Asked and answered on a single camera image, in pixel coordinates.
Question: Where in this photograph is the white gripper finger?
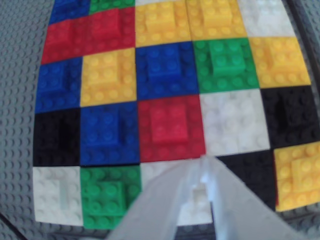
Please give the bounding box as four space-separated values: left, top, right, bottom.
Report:
106 154 208 240
199 154 312 240

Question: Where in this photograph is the yellow cube with dark patch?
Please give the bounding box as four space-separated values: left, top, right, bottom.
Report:
273 143 320 213

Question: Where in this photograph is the black lego cube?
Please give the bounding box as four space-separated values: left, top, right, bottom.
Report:
215 149 279 209
33 106 83 168
259 84 320 150

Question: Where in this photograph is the green lego cube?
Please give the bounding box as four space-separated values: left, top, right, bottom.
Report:
192 37 261 95
88 0 138 15
79 164 144 231

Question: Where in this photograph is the red lego cube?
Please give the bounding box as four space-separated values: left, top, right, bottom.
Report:
136 94 208 164
40 18 94 65
86 6 137 55

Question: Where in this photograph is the blue lego cube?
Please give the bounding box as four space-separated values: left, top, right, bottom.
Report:
79 101 141 166
48 0 93 26
36 56 84 114
135 40 201 101

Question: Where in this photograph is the yellow lego cube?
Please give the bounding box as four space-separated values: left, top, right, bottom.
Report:
79 47 138 108
185 0 249 41
134 0 193 49
248 36 313 89

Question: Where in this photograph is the grey studded lego baseplate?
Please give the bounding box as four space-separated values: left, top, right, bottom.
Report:
0 0 320 240

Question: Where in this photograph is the black cable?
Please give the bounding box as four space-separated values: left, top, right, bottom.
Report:
0 211 27 240

